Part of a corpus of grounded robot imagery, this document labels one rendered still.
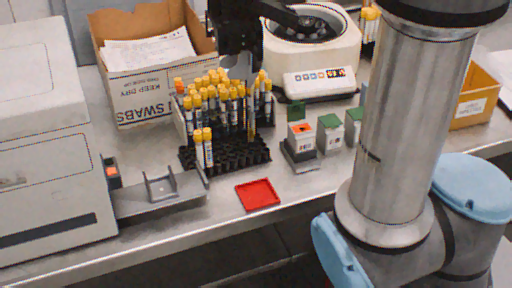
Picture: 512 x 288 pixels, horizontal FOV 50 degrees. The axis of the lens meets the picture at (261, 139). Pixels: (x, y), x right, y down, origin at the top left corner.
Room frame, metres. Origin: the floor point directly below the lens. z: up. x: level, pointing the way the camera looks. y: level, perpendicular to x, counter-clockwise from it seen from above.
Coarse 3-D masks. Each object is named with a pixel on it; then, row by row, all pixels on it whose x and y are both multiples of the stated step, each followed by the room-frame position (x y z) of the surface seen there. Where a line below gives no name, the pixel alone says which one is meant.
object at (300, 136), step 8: (304, 120) 0.87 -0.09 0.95; (288, 128) 0.86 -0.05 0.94; (296, 128) 0.85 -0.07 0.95; (304, 128) 0.85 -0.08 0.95; (288, 136) 0.86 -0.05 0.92; (296, 136) 0.83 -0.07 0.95; (304, 136) 0.83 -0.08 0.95; (312, 136) 0.83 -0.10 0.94; (296, 144) 0.82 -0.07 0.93; (304, 144) 0.83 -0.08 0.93; (312, 144) 0.83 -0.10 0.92; (296, 152) 0.82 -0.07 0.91
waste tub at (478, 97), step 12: (468, 72) 1.06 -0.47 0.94; (480, 72) 1.03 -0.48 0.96; (468, 84) 1.05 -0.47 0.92; (480, 84) 1.02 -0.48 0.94; (492, 84) 0.99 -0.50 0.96; (468, 96) 0.94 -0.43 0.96; (480, 96) 0.95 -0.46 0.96; (492, 96) 0.96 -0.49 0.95; (456, 108) 0.93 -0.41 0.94; (468, 108) 0.94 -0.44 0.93; (480, 108) 0.95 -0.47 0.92; (492, 108) 0.96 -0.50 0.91; (456, 120) 0.93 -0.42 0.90; (468, 120) 0.94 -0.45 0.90; (480, 120) 0.96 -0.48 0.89
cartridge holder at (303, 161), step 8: (280, 144) 0.88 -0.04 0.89; (288, 144) 0.85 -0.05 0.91; (288, 152) 0.84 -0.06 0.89; (304, 152) 0.82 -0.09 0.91; (312, 152) 0.83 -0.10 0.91; (288, 160) 0.83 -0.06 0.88; (296, 160) 0.82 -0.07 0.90; (304, 160) 0.82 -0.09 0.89; (312, 160) 0.82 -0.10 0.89; (296, 168) 0.80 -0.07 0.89; (304, 168) 0.80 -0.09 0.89; (312, 168) 0.81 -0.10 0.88
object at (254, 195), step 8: (240, 184) 0.76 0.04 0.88; (248, 184) 0.76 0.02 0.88; (256, 184) 0.77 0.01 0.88; (264, 184) 0.77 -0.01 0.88; (240, 192) 0.74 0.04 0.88; (248, 192) 0.75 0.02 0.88; (256, 192) 0.75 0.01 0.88; (264, 192) 0.75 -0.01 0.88; (272, 192) 0.75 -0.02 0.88; (240, 200) 0.72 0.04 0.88; (248, 200) 0.72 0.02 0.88; (256, 200) 0.72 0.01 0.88; (264, 200) 0.72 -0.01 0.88; (272, 200) 0.72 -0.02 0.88; (280, 200) 0.72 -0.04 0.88; (248, 208) 0.70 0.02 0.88; (256, 208) 0.70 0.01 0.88
